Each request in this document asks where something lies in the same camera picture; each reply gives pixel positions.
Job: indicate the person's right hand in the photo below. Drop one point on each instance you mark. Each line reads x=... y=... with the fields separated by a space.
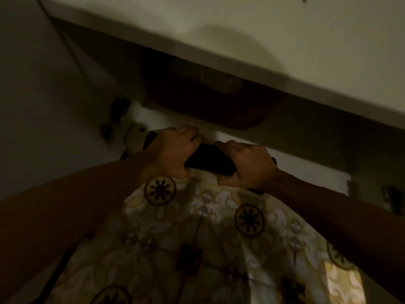
x=250 y=166

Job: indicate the person's left hand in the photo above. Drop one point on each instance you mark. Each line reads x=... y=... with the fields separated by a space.
x=169 y=153

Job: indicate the person's right thumb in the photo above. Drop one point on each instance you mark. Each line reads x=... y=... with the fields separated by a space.
x=226 y=178

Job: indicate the person's left fingers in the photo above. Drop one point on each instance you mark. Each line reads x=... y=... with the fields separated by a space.
x=191 y=134

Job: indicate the black clothes hanger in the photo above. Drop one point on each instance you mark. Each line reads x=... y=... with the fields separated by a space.
x=210 y=161

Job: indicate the person's left forearm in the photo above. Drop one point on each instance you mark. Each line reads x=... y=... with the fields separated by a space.
x=72 y=215

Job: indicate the person's right forearm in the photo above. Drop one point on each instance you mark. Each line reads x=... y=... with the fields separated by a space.
x=341 y=224

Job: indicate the cream patterned garment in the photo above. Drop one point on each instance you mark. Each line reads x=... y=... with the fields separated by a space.
x=202 y=243

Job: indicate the white shelf board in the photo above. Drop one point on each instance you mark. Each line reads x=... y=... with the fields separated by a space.
x=240 y=44

